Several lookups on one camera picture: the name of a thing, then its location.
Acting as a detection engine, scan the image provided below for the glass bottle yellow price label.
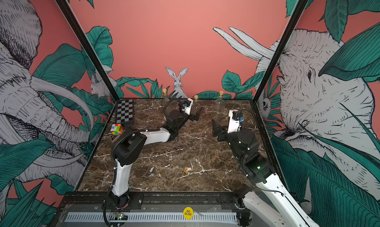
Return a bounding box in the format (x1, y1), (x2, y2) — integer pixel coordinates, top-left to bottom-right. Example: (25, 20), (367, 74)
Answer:
(162, 88), (170, 108)

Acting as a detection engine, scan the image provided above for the glass bottle blue label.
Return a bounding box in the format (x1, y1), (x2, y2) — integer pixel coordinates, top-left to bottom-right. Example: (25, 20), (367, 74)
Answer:
(213, 91), (224, 121)

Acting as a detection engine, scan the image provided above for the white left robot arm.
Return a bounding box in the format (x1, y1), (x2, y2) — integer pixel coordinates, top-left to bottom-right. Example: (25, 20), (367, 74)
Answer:
(107, 99), (202, 209)

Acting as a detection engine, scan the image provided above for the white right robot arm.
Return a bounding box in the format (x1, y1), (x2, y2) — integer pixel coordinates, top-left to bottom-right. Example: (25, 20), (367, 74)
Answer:
(212, 118), (318, 227)

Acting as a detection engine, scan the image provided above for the black white chessboard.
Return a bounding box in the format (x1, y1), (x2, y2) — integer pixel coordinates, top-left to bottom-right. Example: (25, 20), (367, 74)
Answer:
(115, 98), (135, 126)

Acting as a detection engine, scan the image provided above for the colourful rubiks cube on table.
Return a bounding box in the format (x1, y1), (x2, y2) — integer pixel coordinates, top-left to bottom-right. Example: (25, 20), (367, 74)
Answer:
(110, 124), (124, 135)

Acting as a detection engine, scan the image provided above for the yellow round big blind sticker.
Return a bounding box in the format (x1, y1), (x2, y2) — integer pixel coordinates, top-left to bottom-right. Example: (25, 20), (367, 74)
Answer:
(183, 207), (194, 220)

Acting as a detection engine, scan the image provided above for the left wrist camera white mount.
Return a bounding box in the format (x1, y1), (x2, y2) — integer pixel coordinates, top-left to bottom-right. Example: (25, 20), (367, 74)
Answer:
(182, 98), (194, 116)

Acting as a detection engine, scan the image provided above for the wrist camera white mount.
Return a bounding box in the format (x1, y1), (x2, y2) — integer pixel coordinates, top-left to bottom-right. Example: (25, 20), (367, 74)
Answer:
(227, 110), (243, 134)
(182, 98), (194, 116)

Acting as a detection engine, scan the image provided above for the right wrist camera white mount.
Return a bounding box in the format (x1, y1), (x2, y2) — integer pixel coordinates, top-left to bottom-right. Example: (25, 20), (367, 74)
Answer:
(227, 110), (243, 134)

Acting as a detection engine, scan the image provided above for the thin black right cable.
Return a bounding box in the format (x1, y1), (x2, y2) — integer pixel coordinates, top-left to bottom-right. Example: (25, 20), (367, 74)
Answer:
(238, 109), (257, 130)

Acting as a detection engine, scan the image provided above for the white perforated cable tray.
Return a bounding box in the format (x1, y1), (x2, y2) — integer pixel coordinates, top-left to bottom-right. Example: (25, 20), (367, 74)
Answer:
(64, 212), (238, 224)

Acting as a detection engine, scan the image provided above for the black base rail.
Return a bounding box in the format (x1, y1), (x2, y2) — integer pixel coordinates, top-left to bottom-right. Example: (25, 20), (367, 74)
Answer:
(59, 191), (242, 210)

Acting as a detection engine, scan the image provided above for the black right frame post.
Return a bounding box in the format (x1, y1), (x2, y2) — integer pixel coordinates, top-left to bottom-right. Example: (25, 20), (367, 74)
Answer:
(253, 0), (309, 104)

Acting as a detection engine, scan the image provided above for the black frame post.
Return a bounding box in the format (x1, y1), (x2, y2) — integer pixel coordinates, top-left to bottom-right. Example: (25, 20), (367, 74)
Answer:
(253, 0), (309, 104)
(55, 0), (119, 101)

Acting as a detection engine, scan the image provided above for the black left frame post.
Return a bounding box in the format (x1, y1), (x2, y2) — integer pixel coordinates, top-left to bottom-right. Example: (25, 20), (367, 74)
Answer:
(55, 0), (119, 101)

